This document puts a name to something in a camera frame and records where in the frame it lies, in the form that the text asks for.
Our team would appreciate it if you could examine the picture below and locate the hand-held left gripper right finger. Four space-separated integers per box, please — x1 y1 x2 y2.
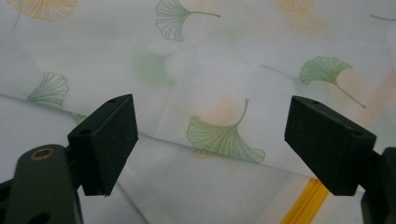
284 95 378 197

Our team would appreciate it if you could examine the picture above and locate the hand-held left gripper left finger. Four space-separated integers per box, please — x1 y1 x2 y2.
67 93 139 198

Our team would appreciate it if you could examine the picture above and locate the white leaf-print cloth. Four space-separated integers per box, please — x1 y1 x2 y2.
0 0 396 224

